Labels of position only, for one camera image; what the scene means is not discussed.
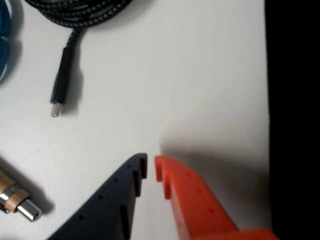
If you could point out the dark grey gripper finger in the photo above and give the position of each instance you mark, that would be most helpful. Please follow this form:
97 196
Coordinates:
105 210

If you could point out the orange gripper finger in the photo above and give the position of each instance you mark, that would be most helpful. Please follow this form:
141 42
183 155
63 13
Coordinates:
197 205

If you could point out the black fabric bag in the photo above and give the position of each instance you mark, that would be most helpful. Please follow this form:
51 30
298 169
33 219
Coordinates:
295 100

